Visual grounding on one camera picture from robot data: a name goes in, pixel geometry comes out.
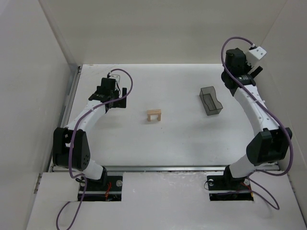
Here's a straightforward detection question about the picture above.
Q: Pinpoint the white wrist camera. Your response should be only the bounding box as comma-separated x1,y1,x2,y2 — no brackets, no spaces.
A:
107,74,120,84
245,46,267,68

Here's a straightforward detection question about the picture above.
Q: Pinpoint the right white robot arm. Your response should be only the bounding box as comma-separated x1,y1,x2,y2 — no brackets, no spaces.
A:
221,47,292,190

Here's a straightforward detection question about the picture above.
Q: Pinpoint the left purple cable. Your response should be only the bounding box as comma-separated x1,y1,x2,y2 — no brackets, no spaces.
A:
57,68,134,230

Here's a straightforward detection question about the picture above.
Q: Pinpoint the aluminium rail front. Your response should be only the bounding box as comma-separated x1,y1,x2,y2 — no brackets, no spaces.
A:
51,164,280,173

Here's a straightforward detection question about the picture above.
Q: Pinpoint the purple cable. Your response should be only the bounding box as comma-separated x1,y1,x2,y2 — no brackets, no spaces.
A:
220,36,295,210
57,68,134,230

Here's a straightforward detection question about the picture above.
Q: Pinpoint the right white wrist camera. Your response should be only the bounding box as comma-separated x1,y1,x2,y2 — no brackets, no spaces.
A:
245,46,267,68

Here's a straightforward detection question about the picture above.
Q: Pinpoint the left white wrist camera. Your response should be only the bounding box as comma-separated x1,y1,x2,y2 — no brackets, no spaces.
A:
107,74,120,84

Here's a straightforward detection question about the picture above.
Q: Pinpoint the smoky transparent plastic box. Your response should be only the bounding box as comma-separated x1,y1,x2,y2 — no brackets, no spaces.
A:
199,86,223,116

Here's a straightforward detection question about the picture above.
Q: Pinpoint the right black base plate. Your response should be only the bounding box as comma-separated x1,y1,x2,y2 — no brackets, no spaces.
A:
204,174,254,201

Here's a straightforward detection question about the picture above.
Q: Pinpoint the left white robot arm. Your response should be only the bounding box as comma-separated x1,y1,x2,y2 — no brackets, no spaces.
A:
52,77,127,186

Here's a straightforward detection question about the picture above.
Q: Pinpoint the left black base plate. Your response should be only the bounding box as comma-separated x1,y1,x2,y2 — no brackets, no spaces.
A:
75,175,123,202

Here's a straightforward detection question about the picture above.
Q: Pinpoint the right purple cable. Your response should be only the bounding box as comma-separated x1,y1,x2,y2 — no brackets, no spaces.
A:
220,36,295,210

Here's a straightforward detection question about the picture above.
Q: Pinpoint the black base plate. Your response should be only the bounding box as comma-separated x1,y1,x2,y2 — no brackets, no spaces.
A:
204,174,254,201
75,175,123,202

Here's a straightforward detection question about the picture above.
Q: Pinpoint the wood block two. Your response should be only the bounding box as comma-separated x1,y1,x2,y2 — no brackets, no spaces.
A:
147,109,161,115

